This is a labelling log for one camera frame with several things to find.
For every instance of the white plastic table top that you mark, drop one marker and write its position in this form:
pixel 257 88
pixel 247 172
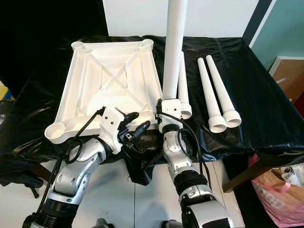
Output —
pixel 109 66

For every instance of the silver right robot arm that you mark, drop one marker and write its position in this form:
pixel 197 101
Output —
pixel 178 156

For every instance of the grey left robot foot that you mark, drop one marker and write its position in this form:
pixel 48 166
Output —
pixel 105 224

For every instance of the grey robot foot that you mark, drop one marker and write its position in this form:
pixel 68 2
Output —
pixel 105 224
pixel 171 224

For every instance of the grey right robot foot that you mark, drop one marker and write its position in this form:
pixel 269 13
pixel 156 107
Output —
pixel 171 224

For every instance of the brown wooden table leg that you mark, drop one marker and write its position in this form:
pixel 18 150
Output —
pixel 242 176

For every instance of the black shiny table cloth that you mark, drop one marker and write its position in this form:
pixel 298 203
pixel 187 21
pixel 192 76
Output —
pixel 270 95

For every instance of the black case with white label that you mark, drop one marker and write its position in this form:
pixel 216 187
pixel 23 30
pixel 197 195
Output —
pixel 7 116

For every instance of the yellow board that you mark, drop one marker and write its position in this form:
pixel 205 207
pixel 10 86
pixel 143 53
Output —
pixel 3 92

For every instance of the brown cardboard box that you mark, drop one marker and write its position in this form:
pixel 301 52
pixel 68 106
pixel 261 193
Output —
pixel 289 78

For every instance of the pink plastic bag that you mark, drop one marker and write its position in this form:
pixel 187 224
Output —
pixel 280 204

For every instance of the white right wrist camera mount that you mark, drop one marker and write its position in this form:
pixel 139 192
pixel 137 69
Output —
pixel 171 108

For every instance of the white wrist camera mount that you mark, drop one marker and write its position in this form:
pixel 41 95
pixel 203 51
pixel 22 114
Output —
pixel 171 108
pixel 113 123

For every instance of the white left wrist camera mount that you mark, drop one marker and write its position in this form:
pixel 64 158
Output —
pixel 113 123

